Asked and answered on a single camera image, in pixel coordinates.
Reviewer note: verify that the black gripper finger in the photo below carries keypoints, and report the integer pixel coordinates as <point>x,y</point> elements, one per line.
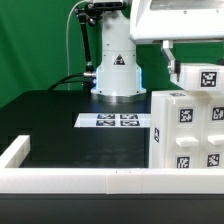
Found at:
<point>174,66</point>

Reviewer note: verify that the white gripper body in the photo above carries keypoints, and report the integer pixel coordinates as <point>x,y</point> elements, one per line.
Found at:
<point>176,20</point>

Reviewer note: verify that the white cabinet top block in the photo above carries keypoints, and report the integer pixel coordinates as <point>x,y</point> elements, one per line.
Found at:
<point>199,77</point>

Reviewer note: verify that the white cabinet body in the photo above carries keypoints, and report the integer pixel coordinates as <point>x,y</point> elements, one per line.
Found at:
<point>159,113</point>

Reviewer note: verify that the white cabinet door panel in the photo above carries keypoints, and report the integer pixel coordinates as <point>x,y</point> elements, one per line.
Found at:
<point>183,134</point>

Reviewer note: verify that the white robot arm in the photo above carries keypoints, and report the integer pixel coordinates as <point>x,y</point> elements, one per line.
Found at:
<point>128,23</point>

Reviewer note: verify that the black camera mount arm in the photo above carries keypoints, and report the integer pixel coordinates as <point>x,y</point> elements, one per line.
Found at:
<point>87,17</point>

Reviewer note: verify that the white marker base plate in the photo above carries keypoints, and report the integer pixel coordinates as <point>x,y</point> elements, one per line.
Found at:
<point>113,120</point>

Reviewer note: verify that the white U-shaped fence wall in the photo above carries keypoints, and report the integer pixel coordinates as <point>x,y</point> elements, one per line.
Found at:
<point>14,179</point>

